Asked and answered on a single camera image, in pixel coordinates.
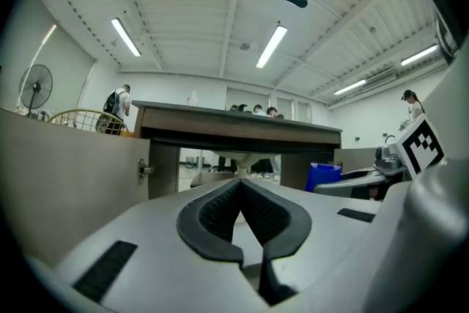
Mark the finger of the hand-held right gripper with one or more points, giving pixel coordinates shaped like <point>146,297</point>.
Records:
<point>351,190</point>
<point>362,174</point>

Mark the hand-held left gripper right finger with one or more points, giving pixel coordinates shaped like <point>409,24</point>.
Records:
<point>329,231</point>

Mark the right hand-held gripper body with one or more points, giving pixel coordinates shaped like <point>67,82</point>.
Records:
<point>421,146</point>

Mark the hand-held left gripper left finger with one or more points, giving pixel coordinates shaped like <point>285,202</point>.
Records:
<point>154,260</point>

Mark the blue bottle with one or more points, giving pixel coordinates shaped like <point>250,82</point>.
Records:
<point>322,177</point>

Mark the brown cabinet door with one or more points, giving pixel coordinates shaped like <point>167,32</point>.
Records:
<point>73,172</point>
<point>355,158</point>

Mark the ceiling tube light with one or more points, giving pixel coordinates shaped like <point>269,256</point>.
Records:
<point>419,55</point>
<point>272,46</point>
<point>125,36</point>
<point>350,87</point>

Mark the metal door hinge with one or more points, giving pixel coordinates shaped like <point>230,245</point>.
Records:
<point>143,169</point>

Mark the black vanity top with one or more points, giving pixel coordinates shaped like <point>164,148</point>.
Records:
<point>220,113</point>

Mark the black floor fan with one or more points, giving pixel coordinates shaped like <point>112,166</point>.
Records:
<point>36,86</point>

